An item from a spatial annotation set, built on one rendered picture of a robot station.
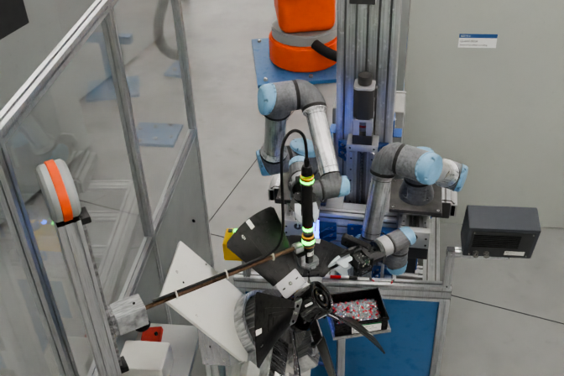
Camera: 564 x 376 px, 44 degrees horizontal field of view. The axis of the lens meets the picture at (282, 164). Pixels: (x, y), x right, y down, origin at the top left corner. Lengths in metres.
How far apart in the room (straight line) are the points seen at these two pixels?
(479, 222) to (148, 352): 1.29
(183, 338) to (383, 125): 1.24
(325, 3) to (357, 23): 3.18
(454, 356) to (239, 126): 2.63
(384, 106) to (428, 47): 0.97
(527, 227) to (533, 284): 1.62
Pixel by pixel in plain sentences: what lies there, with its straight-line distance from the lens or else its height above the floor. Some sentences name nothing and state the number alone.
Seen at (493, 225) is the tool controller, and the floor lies 1.23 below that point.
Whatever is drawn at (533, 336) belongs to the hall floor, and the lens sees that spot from 4.02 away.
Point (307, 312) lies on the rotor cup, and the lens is 2.32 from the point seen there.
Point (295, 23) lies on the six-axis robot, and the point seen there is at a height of 0.49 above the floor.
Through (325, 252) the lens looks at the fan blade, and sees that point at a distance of 2.57.
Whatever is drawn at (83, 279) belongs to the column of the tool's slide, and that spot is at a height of 1.60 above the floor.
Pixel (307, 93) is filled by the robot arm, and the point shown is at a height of 1.63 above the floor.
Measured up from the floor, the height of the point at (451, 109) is 0.85.
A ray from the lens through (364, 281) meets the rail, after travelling 2.92.
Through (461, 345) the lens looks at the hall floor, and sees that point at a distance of 3.89.
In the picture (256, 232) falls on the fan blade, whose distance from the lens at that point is 2.31.
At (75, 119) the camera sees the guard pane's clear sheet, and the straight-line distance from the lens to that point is 2.24.
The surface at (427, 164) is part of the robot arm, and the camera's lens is 2.48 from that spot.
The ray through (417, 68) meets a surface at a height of 1.11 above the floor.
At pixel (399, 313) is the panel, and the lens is 3.06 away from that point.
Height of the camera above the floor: 2.91
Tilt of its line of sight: 35 degrees down
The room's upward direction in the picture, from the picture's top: 3 degrees counter-clockwise
